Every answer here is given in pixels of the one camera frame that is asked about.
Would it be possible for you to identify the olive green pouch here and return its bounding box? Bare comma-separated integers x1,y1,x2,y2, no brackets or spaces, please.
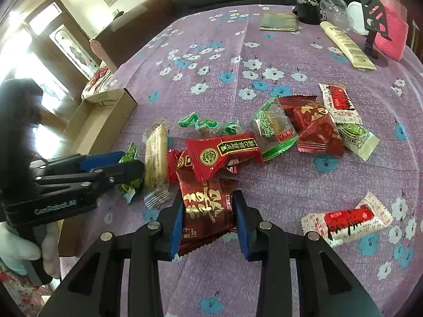
259,13,298,31

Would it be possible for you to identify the red snack with yellow label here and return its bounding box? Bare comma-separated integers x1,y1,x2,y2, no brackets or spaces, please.
185,132,264,181

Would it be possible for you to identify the purple floral tablecloth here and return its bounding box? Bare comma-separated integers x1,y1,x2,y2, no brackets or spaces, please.
77,5,422,316

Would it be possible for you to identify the cardboard tray box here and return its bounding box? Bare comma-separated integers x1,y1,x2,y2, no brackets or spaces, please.
54,87,139,258

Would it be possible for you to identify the black mug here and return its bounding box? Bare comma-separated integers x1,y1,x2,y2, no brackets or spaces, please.
292,0,327,25

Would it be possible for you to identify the beige biscuit packet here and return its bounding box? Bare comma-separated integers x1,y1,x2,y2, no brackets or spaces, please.
144,123,171,209

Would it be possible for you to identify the pink covered bottle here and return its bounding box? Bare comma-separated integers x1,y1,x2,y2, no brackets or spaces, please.
375,0,409,62

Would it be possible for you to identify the small red snack packet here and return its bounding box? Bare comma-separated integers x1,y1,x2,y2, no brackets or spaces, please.
167,148,240,185

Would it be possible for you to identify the clear plastic cup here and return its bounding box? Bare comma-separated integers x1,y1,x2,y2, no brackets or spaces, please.
320,0,352,31

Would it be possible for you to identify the clear green pastry packet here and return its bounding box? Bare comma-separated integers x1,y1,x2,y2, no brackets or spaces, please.
250,97,298,161

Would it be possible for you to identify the dark red snack packet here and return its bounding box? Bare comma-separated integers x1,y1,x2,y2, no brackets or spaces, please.
278,95,344,157

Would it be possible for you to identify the black phone stand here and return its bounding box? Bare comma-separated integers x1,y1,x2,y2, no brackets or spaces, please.
360,0,391,67

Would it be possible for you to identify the dark red gold-lettered snack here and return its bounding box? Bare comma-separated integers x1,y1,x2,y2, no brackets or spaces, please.
177,170,238,256

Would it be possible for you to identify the cream tube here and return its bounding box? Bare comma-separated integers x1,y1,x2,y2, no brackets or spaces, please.
320,21,376,70

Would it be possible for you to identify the white red snack packet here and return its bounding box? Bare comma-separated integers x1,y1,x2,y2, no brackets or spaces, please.
318,83,362,124

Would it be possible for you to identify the cream green snack packet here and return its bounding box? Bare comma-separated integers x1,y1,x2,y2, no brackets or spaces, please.
337,123,379,161

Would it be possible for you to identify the brown armchair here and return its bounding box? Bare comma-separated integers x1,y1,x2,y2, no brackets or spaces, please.
90,0,174,73

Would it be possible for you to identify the white gloved left hand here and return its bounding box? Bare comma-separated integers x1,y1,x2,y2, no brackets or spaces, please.
1,222,60,279

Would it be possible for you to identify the white red long snack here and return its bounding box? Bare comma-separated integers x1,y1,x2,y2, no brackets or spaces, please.
300,191,394,248

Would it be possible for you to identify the green candy wrapper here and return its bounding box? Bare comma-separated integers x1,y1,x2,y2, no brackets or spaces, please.
178,112,243,138

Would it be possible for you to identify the green pea snack packet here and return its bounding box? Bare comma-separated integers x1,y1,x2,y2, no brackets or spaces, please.
119,142,141,204

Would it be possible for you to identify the white bowl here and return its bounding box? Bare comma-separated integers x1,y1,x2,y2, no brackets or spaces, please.
347,2,369,36

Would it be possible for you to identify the floral blanket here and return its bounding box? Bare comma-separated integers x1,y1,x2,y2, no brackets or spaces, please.
0,261,53,316

